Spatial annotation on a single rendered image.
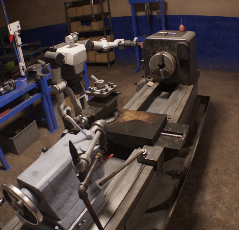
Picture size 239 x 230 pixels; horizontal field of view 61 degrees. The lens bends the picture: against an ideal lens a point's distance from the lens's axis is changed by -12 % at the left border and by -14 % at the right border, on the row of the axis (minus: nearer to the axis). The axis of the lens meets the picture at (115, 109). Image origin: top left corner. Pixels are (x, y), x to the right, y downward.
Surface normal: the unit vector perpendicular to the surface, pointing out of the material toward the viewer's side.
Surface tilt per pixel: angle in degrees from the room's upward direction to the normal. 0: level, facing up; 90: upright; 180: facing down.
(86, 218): 90
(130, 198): 0
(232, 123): 0
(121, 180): 48
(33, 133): 90
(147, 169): 0
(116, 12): 90
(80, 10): 90
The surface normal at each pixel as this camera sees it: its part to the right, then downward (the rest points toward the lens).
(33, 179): -0.11, -0.89
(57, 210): 0.79, -0.19
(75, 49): 0.61, -0.43
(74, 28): -0.51, 0.43
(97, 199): 0.88, 0.11
